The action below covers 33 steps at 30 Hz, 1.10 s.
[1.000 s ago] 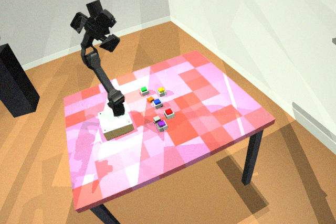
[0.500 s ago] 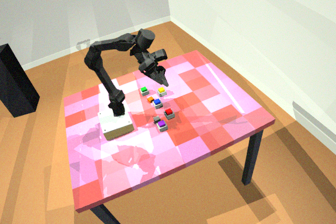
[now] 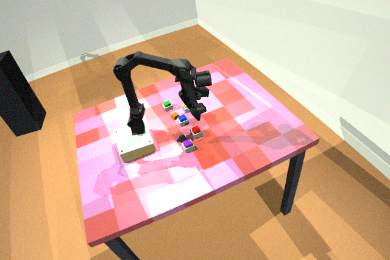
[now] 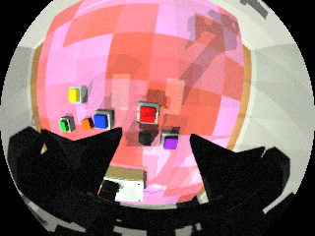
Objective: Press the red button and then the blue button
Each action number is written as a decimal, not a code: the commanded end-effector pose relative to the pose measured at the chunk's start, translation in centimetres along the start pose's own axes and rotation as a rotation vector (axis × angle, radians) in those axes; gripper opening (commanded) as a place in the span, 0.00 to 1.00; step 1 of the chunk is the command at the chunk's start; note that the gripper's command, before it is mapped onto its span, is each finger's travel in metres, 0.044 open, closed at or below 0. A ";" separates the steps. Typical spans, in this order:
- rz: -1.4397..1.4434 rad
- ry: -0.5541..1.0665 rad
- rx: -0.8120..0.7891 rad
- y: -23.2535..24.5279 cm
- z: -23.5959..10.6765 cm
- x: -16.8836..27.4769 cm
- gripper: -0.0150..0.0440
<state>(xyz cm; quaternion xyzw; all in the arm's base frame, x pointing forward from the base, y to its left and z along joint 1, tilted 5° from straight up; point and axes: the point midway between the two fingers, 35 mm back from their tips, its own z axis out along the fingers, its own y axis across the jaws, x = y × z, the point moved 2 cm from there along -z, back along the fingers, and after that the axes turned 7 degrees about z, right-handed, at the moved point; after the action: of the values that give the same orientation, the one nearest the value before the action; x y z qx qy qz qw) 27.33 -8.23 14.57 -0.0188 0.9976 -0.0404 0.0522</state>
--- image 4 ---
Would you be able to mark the green button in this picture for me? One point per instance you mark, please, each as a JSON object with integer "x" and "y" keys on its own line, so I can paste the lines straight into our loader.
{"x": 67, "y": 124}

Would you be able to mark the purple button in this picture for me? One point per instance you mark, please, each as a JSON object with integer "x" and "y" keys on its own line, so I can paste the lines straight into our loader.
{"x": 169, "y": 139}

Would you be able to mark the yellow button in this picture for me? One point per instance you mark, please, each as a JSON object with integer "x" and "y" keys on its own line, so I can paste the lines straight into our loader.
{"x": 77, "y": 94}

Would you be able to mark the blue button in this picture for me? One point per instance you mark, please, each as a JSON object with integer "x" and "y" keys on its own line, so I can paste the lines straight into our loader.
{"x": 103, "y": 119}

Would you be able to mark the red button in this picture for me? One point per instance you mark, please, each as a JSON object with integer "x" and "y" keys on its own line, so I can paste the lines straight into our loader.
{"x": 147, "y": 112}

